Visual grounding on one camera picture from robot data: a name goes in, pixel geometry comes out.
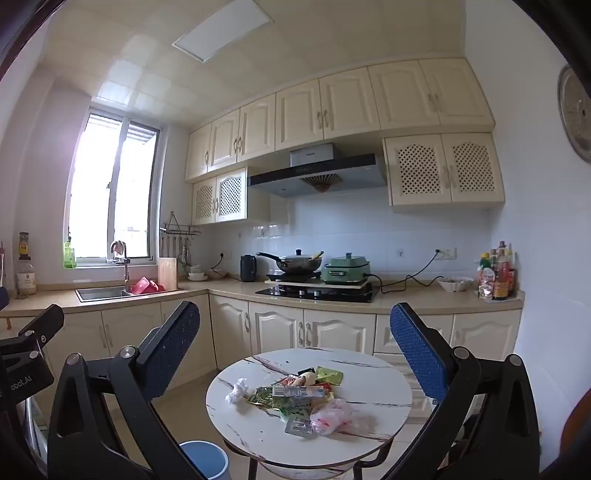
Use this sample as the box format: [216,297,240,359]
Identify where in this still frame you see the cream upper wall cabinets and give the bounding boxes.
[185,58,496,183]

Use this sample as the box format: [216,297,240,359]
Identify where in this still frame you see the black gas stove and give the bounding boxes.
[255,282,380,304]

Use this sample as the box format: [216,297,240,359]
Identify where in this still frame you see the round grey wall disc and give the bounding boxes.
[557,65,591,164]

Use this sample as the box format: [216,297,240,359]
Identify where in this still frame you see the ceiling light panel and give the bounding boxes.
[172,0,274,63]

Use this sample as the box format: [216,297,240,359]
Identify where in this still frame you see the white crumpled tissue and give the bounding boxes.
[225,377,250,404]

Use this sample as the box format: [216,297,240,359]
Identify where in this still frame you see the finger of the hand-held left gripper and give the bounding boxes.
[16,304,64,344]

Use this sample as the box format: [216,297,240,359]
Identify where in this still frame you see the white bowl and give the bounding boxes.
[437,276,475,293]

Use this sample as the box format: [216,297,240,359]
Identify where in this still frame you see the metal utensil rack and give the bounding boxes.
[160,211,202,268]

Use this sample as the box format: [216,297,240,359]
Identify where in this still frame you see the wide lattice door cabinet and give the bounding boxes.
[382,132,506,213]

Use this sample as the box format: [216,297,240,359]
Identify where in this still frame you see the pale wooden board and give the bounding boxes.
[265,277,370,289]

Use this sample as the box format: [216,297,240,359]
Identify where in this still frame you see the blue trash bin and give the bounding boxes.
[178,440,230,480]

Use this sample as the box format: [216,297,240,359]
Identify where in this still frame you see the green patterned packet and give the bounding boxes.
[277,397,315,423]

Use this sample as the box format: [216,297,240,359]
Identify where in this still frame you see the grey foil packet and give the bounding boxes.
[284,418,315,437]

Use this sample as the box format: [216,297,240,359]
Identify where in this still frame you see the grey range hood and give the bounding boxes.
[247,143,387,199]

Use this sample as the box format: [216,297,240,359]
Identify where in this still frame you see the green snack packet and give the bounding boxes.
[315,366,345,386]

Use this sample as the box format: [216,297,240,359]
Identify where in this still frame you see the long silver wrapper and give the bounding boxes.
[271,384,326,398]

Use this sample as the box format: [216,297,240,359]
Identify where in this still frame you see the black wok with lid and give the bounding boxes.
[257,249,324,274]

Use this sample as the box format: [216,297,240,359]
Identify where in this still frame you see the narrow lattice door cabinet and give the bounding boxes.
[191,167,271,226]

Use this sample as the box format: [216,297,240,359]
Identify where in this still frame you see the pink plastic bag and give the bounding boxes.
[309,398,377,437]

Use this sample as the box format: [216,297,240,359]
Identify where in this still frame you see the green electric cooker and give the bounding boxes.
[321,252,370,284]

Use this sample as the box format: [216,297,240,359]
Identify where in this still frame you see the wooden cutting board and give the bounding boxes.
[158,257,178,291]

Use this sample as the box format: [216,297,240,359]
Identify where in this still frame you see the kitchen window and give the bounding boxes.
[64,107,162,268]

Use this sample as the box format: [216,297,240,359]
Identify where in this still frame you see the clear bottle white label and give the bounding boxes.
[16,255,37,296]

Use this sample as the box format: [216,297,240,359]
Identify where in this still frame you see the chrome sink faucet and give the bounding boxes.
[110,240,132,291]

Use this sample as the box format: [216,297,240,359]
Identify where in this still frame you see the steel kitchen sink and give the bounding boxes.
[75,285,139,303]

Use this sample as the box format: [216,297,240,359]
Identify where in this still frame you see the cluster of condiment bottles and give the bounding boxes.
[477,240,517,302]

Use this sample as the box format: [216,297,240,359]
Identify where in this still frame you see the cream base cabinets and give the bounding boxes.
[0,288,525,416]

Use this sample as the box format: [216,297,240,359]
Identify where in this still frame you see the round marble table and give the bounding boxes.
[205,347,413,480]

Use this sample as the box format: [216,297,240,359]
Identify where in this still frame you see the black power cable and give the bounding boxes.
[368,251,439,294]

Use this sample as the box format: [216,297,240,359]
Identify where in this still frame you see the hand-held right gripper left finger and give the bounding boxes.
[47,301,206,480]

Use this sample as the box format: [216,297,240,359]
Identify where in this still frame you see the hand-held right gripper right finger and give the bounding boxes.
[385,302,541,480]

